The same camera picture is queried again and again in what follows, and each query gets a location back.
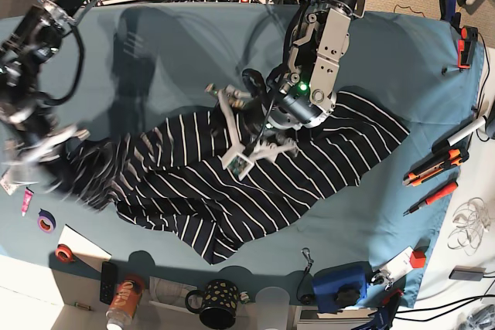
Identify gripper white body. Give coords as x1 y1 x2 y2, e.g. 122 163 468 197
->
1 123 90 187
205 83 298 181

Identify navy white striped t-shirt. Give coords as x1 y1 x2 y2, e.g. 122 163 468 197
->
67 90 408 264

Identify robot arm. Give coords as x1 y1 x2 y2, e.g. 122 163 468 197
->
1 0 99 194
207 0 366 179

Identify clear plastic blister pack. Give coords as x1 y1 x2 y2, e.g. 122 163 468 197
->
0 175 18 196

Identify pink glue tube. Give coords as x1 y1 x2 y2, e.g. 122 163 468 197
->
21 188 34 216

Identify purple tape roll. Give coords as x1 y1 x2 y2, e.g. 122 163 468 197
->
37 209 56 233

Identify orange tape roll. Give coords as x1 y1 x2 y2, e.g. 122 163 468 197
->
55 243 75 264

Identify white paper sheet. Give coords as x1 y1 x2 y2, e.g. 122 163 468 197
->
59 225 111 261

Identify black remote control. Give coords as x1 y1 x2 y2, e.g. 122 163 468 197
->
100 261 118 304

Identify teal table cloth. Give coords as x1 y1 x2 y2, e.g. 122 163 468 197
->
1 3 483 292

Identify black mug gold leaves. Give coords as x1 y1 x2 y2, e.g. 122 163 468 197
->
185 279 240 330

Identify translucent plastic cup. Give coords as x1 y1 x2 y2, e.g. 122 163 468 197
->
255 287 290 330

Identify blue box with knob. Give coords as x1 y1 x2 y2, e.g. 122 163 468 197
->
312 264 368 314

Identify orange drink can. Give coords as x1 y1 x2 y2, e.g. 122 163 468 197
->
106 274 145 330

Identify orange black utility knife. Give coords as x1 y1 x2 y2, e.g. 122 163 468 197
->
403 148 469 186

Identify white card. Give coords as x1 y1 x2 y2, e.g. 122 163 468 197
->
379 247 413 281

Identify black white marker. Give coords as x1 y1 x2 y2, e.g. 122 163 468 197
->
432 115 486 154

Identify small red cube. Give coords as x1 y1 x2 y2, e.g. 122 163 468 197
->
409 250 426 269

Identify grey flat device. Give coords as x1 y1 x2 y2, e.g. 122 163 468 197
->
449 267 485 281

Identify red black clamp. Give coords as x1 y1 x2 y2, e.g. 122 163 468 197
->
457 26 479 70

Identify black lanyard with clip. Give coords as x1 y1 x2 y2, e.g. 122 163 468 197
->
295 247 315 305

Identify orange handled screwdriver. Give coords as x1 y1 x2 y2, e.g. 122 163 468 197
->
403 182 458 216

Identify white cable bundle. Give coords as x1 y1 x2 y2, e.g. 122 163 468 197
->
446 197 495 257

